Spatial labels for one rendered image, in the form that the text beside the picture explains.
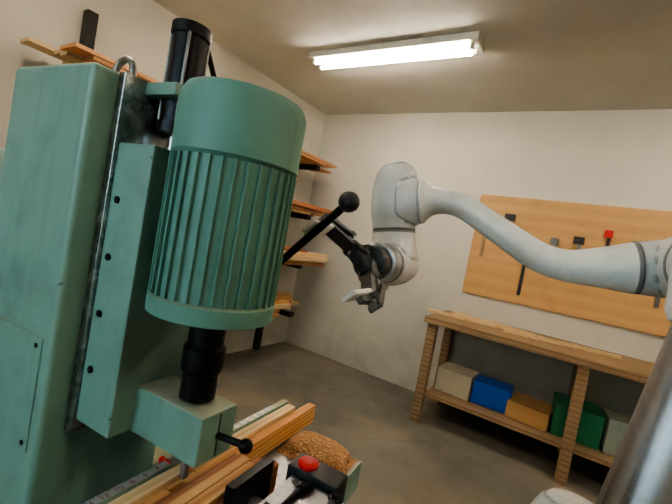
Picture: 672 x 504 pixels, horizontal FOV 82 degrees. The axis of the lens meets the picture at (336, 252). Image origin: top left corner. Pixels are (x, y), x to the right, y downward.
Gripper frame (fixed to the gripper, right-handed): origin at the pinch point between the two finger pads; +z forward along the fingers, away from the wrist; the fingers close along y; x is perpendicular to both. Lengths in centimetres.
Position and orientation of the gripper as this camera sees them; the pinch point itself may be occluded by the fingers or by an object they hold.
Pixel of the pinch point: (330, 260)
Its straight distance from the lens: 63.2
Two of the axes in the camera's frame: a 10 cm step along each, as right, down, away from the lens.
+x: 7.5, -5.6, -3.5
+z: -4.5, -0.4, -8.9
